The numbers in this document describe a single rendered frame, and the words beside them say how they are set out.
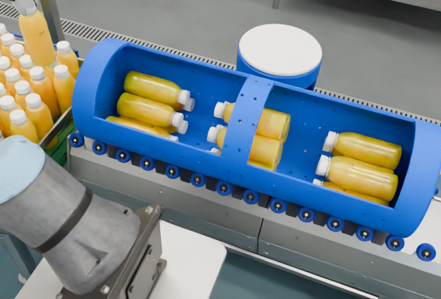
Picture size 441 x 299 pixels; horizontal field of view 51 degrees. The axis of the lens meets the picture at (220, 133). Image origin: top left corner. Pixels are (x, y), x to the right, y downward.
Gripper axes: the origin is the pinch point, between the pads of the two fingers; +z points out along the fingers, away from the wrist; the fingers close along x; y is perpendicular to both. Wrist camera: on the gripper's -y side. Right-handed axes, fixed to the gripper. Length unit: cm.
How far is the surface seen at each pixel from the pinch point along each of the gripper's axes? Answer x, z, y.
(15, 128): -18.2, 26.4, 0.4
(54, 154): -13.2, 41.6, 4.7
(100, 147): -10.2, 35.0, 19.7
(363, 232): -10, 35, 94
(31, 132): -16.4, 28.7, 3.3
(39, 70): 1.6, 24.2, -4.9
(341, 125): 14, 26, 82
